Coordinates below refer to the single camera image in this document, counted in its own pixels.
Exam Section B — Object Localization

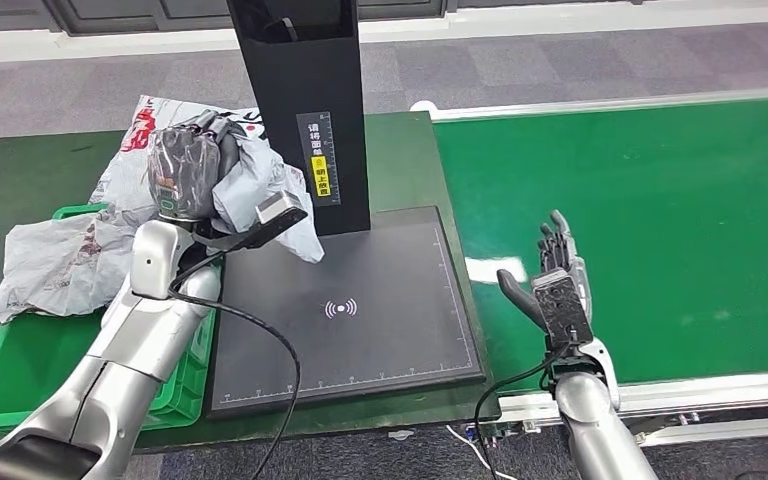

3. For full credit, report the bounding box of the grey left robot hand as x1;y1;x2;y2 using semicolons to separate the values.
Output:
145;109;249;223

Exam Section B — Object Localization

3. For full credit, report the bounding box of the grey mailer parcel red print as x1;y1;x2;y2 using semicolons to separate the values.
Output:
0;205;143;325
211;135;326;265

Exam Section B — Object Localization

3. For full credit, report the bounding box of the black inbound scanner machine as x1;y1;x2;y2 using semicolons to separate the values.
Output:
205;0;486;420

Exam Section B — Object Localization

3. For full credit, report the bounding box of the green conveyor belt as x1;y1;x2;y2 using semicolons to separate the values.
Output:
430;86;768;452

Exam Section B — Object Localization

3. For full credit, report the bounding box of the large grey mailer black print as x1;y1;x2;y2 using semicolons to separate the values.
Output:
89;94;273;213

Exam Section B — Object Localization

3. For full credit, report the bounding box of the green plastic crate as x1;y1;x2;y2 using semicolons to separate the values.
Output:
0;203;223;435

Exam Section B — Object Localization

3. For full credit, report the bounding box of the small green circuit board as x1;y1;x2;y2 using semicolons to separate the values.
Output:
464;417;544;450

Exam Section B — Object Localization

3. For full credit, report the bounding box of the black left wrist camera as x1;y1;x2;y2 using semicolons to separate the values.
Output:
195;190;310;253

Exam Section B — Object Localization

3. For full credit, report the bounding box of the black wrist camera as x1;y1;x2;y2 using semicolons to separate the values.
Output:
529;268;595;349
195;190;310;253

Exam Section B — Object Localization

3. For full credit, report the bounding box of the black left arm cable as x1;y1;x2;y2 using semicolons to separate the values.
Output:
168;248;302;480

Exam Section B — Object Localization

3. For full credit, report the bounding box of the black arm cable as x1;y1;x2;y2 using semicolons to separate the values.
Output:
473;341;574;480
168;248;302;480

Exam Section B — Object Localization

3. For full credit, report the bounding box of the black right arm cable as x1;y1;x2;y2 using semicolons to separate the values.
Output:
473;341;574;480

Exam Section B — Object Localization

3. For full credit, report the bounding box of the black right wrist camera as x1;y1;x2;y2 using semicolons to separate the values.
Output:
529;268;595;349

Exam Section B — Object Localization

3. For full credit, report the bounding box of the white floor cable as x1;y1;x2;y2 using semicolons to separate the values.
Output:
445;425;521;480

